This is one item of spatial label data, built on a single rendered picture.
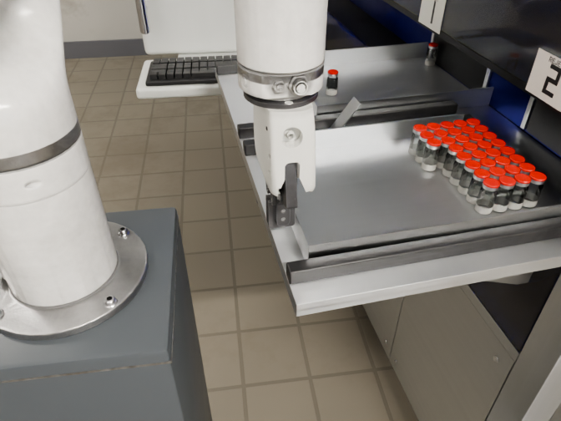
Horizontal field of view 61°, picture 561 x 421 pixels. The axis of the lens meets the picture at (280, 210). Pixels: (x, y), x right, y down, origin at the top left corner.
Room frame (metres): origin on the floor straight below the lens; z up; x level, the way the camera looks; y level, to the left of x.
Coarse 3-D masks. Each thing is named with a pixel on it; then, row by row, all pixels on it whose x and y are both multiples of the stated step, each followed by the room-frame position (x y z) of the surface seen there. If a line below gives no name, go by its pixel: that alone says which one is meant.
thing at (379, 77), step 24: (360, 48) 1.04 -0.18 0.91; (384, 48) 1.06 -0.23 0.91; (408, 48) 1.07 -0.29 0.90; (360, 72) 0.99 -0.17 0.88; (384, 72) 0.99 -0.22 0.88; (408, 72) 0.99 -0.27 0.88; (432, 72) 0.99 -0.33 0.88; (336, 96) 0.87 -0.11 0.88; (360, 96) 0.87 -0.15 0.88; (384, 96) 0.87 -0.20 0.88; (408, 96) 0.79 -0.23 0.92; (432, 96) 0.80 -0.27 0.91; (456, 96) 0.82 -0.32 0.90; (480, 96) 0.83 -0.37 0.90
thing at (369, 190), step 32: (352, 128) 0.68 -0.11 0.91; (384, 128) 0.69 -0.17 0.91; (320, 160) 0.63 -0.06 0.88; (352, 160) 0.63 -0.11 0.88; (384, 160) 0.63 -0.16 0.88; (320, 192) 0.55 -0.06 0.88; (352, 192) 0.55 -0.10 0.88; (384, 192) 0.55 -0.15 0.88; (416, 192) 0.55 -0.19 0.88; (448, 192) 0.55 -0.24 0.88; (320, 224) 0.48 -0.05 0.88; (352, 224) 0.48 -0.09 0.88; (384, 224) 0.48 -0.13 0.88; (416, 224) 0.48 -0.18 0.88; (448, 224) 0.44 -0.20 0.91; (480, 224) 0.45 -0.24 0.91; (512, 224) 0.46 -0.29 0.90
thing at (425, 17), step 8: (424, 0) 0.97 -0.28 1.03; (432, 0) 0.94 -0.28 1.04; (440, 0) 0.92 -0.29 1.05; (424, 8) 0.97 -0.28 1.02; (432, 8) 0.94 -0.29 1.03; (440, 8) 0.91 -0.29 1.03; (424, 16) 0.96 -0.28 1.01; (440, 16) 0.91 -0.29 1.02; (424, 24) 0.96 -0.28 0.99; (432, 24) 0.93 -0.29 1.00; (440, 24) 0.90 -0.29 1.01
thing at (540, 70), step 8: (536, 56) 0.65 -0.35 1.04; (544, 56) 0.64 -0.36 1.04; (552, 56) 0.62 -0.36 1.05; (536, 64) 0.65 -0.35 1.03; (544, 64) 0.63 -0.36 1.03; (560, 64) 0.61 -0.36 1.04; (536, 72) 0.64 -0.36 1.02; (544, 72) 0.63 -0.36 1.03; (552, 72) 0.61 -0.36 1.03; (528, 80) 0.65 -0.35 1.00; (536, 80) 0.64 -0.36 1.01; (544, 80) 0.62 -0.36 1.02; (560, 80) 0.60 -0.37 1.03; (528, 88) 0.64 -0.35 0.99; (536, 88) 0.63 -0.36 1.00; (552, 88) 0.60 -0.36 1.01; (560, 88) 0.59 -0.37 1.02; (536, 96) 0.63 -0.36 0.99; (544, 96) 0.61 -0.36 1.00; (560, 96) 0.59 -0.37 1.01; (552, 104) 0.59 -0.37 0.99; (560, 104) 0.58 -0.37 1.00
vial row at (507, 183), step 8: (448, 128) 0.65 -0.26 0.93; (448, 136) 0.64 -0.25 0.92; (456, 136) 0.62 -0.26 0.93; (464, 136) 0.62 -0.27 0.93; (464, 144) 0.60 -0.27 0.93; (472, 144) 0.60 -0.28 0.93; (472, 152) 0.58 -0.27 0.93; (480, 152) 0.58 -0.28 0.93; (480, 160) 0.56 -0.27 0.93; (488, 160) 0.56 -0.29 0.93; (480, 168) 0.55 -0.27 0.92; (488, 168) 0.54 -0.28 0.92; (496, 168) 0.54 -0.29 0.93; (496, 176) 0.52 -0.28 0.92; (504, 176) 0.52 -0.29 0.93; (504, 184) 0.50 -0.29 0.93; (512, 184) 0.50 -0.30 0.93; (504, 192) 0.50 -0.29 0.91; (512, 192) 0.50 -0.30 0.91; (496, 200) 0.50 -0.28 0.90; (504, 200) 0.50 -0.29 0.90; (496, 208) 0.50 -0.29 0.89; (504, 208) 0.50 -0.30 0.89
